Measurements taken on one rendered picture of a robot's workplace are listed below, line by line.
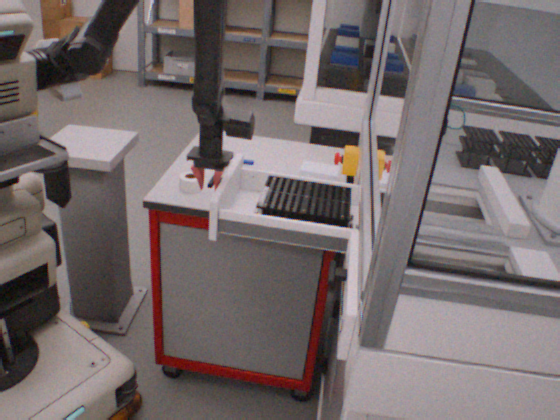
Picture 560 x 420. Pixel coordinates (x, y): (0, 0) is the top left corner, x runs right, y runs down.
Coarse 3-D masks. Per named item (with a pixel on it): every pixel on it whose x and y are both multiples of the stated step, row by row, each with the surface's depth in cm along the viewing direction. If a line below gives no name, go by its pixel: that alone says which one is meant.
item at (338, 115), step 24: (312, 24) 184; (312, 48) 188; (312, 72) 193; (312, 96) 197; (336, 96) 196; (360, 96) 194; (312, 120) 202; (336, 120) 200; (360, 120) 199; (336, 144) 208; (336, 264) 235
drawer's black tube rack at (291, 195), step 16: (272, 192) 128; (288, 192) 129; (304, 192) 130; (320, 192) 131; (336, 192) 131; (272, 208) 121; (288, 208) 121; (304, 208) 122; (320, 208) 123; (336, 208) 124; (336, 224) 123
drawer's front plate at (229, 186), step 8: (240, 160) 137; (232, 168) 131; (240, 168) 139; (224, 176) 126; (232, 176) 129; (240, 176) 141; (224, 184) 123; (232, 184) 130; (216, 192) 119; (224, 192) 122; (232, 192) 132; (216, 200) 116; (224, 200) 123; (232, 200) 134; (216, 208) 116; (224, 208) 125; (216, 216) 117; (216, 224) 118; (216, 232) 120
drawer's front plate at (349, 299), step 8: (352, 232) 109; (352, 240) 106; (352, 248) 103; (352, 256) 101; (352, 264) 98; (352, 272) 96; (352, 280) 94; (344, 288) 100; (352, 288) 92; (344, 296) 97; (352, 296) 90; (344, 304) 93; (352, 304) 88; (344, 312) 90; (352, 312) 86; (344, 320) 88; (352, 320) 86; (344, 328) 87; (352, 328) 87; (344, 336) 88; (344, 344) 88; (344, 352) 89; (344, 360) 90
